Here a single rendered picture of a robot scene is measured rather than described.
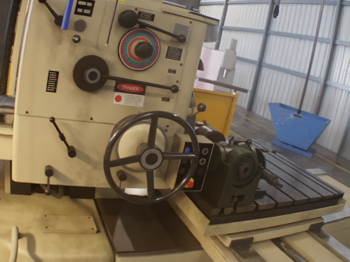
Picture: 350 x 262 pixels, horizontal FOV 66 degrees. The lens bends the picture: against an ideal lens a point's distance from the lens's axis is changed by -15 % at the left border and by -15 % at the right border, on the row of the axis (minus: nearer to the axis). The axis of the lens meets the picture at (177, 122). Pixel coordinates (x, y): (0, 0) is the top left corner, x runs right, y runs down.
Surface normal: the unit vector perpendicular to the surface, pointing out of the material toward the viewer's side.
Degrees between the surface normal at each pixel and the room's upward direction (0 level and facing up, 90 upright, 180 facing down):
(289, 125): 90
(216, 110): 90
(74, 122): 90
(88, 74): 90
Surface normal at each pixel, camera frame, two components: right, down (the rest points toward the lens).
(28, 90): 0.40, 0.30
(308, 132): -0.59, 0.07
